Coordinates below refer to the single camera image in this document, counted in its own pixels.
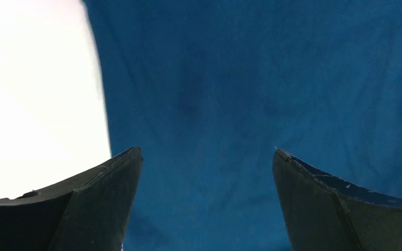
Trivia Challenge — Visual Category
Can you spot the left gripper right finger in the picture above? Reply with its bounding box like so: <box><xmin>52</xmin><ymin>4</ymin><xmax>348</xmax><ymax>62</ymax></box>
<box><xmin>273</xmin><ymin>149</ymin><xmax>402</xmax><ymax>251</ymax></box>

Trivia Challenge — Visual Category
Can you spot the dark blue t shirt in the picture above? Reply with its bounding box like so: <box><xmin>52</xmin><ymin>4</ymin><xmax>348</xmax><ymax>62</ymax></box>
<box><xmin>85</xmin><ymin>1</ymin><xmax>402</xmax><ymax>250</ymax></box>

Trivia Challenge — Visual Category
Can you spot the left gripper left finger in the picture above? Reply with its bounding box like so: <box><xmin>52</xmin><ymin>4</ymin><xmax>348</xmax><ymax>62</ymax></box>
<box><xmin>0</xmin><ymin>147</ymin><xmax>143</xmax><ymax>251</ymax></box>

